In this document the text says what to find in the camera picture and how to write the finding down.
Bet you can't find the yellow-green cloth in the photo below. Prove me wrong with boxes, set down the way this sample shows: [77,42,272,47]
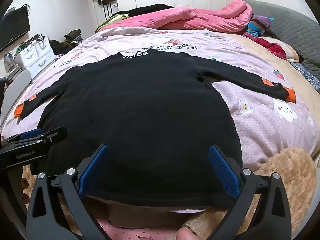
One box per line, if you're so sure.
[96,14,130,32]

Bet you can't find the striped pillow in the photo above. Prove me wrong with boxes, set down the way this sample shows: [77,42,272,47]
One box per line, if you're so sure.
[246,15,274,37]

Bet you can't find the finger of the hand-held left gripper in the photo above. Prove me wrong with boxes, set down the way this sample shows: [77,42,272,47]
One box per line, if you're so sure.
[4,129,43,143]
[30,127,67,147]

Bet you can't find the black clothes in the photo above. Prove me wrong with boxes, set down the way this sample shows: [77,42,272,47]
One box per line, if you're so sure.
[112,4,174,18]

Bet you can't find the black sweater with orange cuffs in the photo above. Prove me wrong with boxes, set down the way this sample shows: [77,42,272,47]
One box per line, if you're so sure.
[14,49,297,208]

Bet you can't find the person's pink dotted pants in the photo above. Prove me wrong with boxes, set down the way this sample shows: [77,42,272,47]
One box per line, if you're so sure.
[96,217,180,240]

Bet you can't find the grey quilted headboard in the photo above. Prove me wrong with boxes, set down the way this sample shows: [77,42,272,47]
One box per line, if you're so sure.
[236,0,320,68]

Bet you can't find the white drawer unit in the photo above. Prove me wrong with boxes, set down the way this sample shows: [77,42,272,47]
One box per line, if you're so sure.
[14,36,55,79]

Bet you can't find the pink quilt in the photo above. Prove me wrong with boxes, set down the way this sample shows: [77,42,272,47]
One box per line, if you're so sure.
[96,0,253,33]

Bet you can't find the red blanket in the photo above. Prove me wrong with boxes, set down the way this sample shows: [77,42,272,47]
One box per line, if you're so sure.
[241,32,288,60]

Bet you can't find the beige bed sheet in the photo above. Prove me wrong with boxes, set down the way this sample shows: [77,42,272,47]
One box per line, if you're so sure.
[235,34,320,140]

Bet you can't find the blue patterned cloth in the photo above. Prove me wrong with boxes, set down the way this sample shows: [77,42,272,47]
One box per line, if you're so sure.
[291,62,320,93]

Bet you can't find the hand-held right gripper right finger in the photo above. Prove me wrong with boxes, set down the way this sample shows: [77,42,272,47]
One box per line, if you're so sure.
[209,144,293,240]

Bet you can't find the brown plush blanket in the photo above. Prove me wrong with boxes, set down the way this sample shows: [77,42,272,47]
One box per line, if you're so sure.
[22,147,318,240]

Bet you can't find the pile of dark clothes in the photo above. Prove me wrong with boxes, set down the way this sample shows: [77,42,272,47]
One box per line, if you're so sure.
[49,29,83,55]

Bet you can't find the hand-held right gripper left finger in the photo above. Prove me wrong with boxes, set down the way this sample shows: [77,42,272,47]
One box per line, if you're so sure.
[26,144,110,240]

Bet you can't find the pink strawberry printed blanket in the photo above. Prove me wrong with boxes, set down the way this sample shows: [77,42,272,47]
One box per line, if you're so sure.
[0,26,320,170]

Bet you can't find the black television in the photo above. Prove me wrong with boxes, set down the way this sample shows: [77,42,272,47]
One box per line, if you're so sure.
[0,4,31,52]

